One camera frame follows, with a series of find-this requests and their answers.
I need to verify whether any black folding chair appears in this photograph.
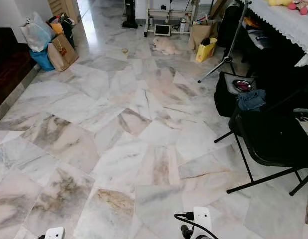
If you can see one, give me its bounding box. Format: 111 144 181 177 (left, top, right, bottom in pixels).
214 106 308 196

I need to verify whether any black backpack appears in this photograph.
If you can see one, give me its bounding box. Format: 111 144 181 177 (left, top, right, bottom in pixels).
214 71 257 118

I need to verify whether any blue jeans cloth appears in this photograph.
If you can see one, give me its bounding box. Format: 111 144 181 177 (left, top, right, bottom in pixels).
236 90 267 111

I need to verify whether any metal bowl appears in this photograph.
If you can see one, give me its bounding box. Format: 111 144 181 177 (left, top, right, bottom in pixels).
233 79 253 93

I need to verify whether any black tripod stand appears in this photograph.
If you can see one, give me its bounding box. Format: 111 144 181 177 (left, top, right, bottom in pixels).
198 0 254 83

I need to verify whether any yellow bag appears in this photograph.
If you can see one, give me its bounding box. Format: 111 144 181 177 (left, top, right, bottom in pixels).
195 37 218 63

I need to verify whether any small cream dog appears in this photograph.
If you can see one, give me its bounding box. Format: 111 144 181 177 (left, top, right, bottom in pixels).
152 36 182 55

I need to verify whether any brown paper bag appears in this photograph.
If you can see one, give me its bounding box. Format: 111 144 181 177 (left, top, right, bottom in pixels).
189 21 217 50
47 34 80 71

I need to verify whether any small white screen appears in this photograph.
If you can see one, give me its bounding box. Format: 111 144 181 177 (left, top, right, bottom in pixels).
154 24 172 36

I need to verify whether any white metal rack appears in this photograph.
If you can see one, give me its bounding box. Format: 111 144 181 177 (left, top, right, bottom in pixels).
143 0 199 37

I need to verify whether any black fan base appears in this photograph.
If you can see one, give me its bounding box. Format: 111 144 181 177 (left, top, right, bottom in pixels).
123 0 138 29

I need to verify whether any blue bag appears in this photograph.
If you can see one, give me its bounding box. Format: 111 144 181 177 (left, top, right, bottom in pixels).
30 48 56 71

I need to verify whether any table with white cloth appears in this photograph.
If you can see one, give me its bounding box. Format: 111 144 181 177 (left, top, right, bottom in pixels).
249 0 308 68

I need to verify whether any black open bag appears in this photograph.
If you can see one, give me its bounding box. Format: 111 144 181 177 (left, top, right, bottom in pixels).
48 14 76 48

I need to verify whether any yellow plush toy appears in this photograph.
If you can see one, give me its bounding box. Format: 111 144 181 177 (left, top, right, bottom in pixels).
266 0 294 7

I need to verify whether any white plastic bag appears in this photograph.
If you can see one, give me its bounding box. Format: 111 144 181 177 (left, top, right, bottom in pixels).
21 12 56 52

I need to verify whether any pink plush toy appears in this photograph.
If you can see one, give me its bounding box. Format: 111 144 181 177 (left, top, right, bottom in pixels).
288 0 308 15

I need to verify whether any wooden louvered door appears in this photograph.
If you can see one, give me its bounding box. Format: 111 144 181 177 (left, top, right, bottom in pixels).
48 0 80 18

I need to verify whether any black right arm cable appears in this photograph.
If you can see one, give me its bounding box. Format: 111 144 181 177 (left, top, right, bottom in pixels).
174 212 220 239

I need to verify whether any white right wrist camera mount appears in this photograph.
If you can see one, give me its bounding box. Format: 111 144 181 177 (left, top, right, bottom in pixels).
193 207 213 239

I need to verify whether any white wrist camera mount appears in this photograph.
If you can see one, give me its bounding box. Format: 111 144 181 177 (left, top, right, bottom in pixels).
44 227 66 239
193 207 213 239

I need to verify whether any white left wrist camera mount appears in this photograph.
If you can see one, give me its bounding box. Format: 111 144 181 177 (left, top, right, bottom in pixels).
44 227 66 239

